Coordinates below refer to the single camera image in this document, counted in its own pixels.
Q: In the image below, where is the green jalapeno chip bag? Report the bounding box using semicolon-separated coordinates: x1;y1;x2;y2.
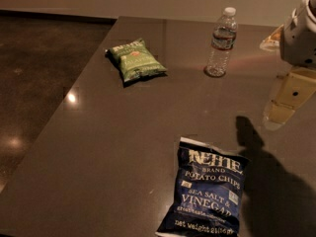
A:
106;39;167;83

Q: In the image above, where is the blue Kettle chip bag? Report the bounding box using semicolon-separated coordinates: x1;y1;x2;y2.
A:
156;137;248;237

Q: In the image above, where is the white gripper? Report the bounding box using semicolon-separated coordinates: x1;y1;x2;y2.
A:
260;0;316;130

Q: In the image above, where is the clear plastic water bottle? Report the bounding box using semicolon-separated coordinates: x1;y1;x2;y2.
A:
204;7;238;78

